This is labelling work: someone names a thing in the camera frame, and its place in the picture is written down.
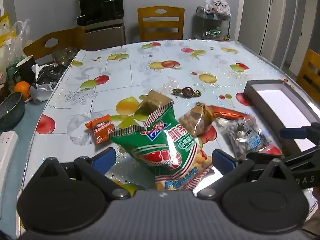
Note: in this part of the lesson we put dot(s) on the small orange snack packet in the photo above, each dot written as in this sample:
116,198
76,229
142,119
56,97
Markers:
101,128

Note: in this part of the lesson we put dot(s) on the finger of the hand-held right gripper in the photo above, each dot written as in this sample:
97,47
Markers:
265,158
295,133

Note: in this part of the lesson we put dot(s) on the clear plastic container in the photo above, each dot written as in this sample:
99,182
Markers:
63,55

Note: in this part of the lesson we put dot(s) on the yellow box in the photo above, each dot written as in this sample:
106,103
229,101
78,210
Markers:
6,30

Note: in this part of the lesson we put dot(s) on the orange fruit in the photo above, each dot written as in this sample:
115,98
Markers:
22,89

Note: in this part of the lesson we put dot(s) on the green prawn cracker bag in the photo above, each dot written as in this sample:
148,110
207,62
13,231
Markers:
160,142

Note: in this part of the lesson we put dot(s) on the white power strip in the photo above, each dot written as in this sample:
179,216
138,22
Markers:
7,150

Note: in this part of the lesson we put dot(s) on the green candy bag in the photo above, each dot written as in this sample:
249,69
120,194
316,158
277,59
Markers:
212,32

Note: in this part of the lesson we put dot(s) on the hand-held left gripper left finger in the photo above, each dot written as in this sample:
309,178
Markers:
105,158

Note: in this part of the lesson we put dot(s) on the dark ceramic bowl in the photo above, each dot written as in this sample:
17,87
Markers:
11,110

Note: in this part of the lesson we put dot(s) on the clear bag of seeds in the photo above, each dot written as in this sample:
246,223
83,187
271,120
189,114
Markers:
246,135

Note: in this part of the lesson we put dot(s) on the black snack bag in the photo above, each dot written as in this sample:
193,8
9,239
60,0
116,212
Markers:
50,76

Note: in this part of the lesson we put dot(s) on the wooden chair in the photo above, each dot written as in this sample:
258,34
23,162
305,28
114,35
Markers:
65,36
310,67
160,27

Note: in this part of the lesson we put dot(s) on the black paper cup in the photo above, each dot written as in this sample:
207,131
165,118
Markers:
25,70

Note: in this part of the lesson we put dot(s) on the long orange snack packet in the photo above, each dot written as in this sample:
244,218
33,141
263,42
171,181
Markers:
225,113

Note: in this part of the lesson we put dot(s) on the black water dispenser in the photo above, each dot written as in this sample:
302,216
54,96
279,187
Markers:
102,7

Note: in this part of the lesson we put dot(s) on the gold wrapped chocolate candy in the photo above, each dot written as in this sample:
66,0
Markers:
186,91

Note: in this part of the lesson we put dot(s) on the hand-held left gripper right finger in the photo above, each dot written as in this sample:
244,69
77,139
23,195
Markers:
222,160

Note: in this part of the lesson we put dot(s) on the white plastic bag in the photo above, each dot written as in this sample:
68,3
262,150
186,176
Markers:
217,5

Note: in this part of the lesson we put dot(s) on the clear peanut packet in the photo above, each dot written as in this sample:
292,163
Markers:
195,121

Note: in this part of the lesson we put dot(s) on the fruit print tablecloth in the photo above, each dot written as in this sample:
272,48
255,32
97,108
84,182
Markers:
125,80

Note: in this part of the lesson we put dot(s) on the metal storage cart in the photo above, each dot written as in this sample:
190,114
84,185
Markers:
212,23

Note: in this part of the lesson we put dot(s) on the grey box with white inside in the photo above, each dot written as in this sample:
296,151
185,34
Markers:
275,100

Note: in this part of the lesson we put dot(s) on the clear plastic bag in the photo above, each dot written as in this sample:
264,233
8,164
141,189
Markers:
17,40

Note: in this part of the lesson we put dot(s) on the white closet doors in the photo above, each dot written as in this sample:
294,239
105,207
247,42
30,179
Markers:
282,17

